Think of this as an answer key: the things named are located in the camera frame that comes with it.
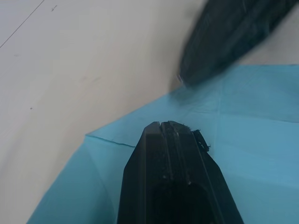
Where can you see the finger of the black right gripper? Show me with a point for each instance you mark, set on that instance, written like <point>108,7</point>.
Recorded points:
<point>243,42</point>
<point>210,39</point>

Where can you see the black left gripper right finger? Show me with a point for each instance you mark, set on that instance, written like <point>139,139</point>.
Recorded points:
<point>210,186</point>

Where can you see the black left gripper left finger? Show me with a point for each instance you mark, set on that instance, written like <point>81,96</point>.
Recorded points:
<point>144,177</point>

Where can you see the blue paper sheet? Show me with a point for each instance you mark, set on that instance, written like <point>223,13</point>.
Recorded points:
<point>257,140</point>

